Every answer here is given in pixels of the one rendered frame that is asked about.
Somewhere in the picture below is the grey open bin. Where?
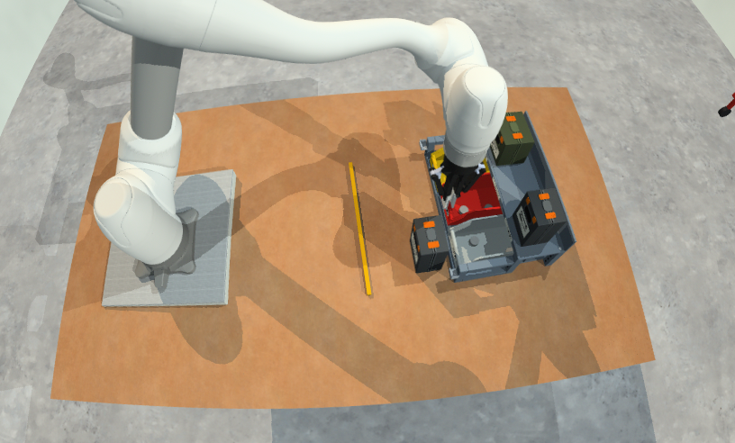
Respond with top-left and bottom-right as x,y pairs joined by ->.
449,214 -> 514,268

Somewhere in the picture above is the yellow long thin bar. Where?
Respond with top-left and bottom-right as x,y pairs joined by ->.
349,162 -> 371,295

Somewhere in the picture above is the red bin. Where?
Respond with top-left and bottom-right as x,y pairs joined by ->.
444,173 -> 503,225

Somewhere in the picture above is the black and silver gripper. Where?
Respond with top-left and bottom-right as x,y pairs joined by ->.
430,154 -> 486,210

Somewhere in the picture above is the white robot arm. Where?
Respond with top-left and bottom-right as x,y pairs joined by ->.
75,0 -> 508,290

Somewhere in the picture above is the grey metal shelf rack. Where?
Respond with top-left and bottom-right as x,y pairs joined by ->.
419,111 -> 576,283

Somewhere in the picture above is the yellow open bin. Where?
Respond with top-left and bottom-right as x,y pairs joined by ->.
431,148 -> 490,183

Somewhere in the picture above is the black tool case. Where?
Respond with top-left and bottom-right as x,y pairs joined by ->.
513,188 -> 567,247

